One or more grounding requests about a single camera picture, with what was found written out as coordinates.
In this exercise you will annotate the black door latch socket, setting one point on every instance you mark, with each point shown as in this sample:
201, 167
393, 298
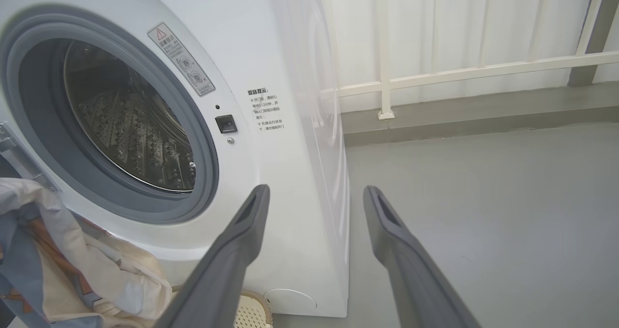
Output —
226, 124

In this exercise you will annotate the blue cartoon print garment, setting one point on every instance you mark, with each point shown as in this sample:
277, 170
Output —
63, 270

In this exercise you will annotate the white metal railing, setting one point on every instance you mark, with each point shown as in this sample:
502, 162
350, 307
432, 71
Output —
384, 52

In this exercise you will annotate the cream perforated laundry basket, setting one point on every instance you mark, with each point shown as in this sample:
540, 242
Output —
254, 311

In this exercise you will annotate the steel perforated washing drum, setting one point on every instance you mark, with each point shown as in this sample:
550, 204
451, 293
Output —
125, 125

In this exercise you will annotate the warning sticker red triangle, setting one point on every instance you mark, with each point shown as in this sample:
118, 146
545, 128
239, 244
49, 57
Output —
181, 59

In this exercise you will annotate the round white filter cover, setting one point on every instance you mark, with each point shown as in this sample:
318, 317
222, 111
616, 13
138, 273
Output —
290, 301

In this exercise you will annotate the white washing machine body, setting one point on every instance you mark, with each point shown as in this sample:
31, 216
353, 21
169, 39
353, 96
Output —
251, 37

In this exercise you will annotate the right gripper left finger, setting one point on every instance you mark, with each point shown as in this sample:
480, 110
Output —
217, 275

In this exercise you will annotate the grey rubber door gasket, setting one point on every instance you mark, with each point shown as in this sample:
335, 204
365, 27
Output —
43, 105

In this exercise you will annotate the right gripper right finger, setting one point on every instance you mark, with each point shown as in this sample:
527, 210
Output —
416, 284

